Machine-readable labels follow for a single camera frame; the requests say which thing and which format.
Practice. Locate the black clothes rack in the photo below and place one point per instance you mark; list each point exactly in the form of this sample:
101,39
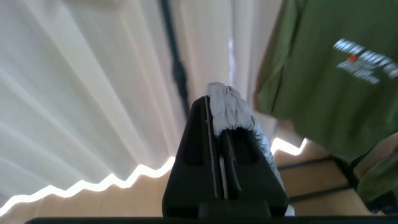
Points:
178,71

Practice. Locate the green printed shirt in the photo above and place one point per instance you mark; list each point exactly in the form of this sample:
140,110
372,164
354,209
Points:
326,93

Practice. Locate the beige curtain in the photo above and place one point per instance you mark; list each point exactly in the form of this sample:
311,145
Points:
77,93

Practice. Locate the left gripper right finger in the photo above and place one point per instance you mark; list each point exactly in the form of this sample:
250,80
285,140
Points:
248,177

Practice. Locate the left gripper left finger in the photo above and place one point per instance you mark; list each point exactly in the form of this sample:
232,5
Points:
192,168

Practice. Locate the pale grey garment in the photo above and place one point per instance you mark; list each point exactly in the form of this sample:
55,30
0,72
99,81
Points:
227,105

